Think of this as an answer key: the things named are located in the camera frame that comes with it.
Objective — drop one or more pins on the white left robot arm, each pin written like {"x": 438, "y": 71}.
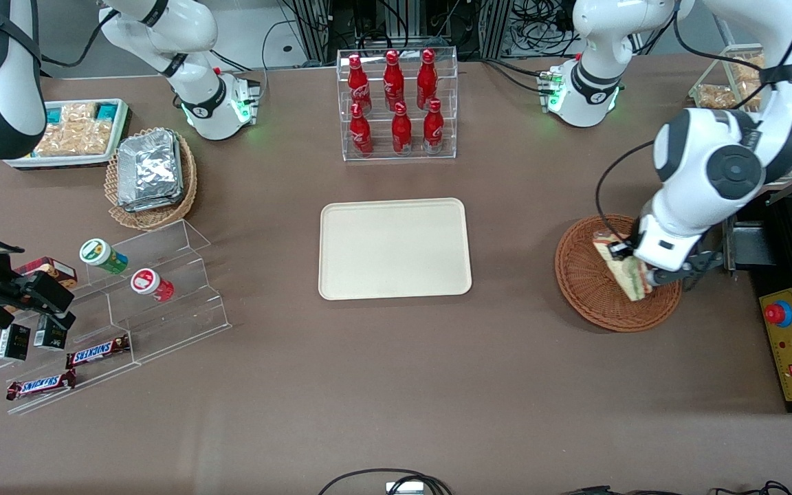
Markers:
{"x": 685, "y": 158}

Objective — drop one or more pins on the brown red chocolate box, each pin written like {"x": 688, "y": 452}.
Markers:
{"x": 52, "y": 269}

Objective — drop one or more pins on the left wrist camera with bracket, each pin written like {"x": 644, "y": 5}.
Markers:
{"x": 695, "y": 267}

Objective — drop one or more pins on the red emergency stop button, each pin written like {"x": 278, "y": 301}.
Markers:
{"x": 776, "y": 313}

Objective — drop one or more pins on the red snack can white lid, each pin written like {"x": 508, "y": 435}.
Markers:
{"x": 150, "y": 284}

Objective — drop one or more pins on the green snack can white lid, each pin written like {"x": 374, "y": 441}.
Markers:
{"x": 102, "y": 256}

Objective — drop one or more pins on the teal snack packet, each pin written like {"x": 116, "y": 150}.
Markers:
{"x": 107, "y": 111}
{"x": 55, "y": 115}

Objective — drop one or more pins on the white rectangular snack tray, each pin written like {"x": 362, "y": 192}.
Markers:
{"x": 25, "y": 162}

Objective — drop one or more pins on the triangle sandwich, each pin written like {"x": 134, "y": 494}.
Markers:
{"x": 633, "y": 282}

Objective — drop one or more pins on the beige snack bag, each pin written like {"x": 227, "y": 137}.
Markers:
{"x": 78, "y": 113}
{"x": 73, "y": 141}

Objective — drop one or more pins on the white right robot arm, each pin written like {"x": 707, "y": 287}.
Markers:
{"x": 203, "y": 103}

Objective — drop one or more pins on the brown snickers bar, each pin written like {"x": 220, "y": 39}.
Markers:
{"x": 40, "y": 385}
{"x": 97, "y": 352}

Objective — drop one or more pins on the silver foil packet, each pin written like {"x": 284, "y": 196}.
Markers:
{"x": 162, "y": 205}
{"x": 148, "y": 165}

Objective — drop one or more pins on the clear acrylic bottle rack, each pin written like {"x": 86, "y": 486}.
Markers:
{"x": 377, "y": 152}

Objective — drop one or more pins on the clear bag of fried snacks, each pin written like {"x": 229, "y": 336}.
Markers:
{"x": 748, "y": 67}
{"x": 716, "y": 97}

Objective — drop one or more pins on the red cola bottle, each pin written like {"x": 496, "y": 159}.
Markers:
{"x": 393, "y": 79}
{"x": 427, "y": 79}
{"x": 433, "y": 129}
{"x": 361, "y": 134}
{"x": 359, "y": 86}
{"x": 401, "y": 132}

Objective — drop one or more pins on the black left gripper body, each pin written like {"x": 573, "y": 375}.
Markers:
{"x": 624, "y": 246}

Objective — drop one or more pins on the cream plastic serving tray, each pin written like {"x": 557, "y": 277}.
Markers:
{"x": 396, "y": 249}

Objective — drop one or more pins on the black machine housing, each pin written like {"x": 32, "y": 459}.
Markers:
{"x": 784, "y": 275}

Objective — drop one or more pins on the brown round wicker basket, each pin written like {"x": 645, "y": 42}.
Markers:
{"x": 595, "y": 302}

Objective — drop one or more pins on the clear acrylic stepped stand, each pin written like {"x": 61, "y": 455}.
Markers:
{"x": 176, "y": 302}

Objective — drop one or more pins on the small black box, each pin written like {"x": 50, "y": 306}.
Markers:
{"x": 49, "y": 335}
{"x": 14, "y": 342}

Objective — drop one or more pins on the tan oval wicker basket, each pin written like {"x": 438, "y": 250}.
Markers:
{"x": 148, "y": 218}

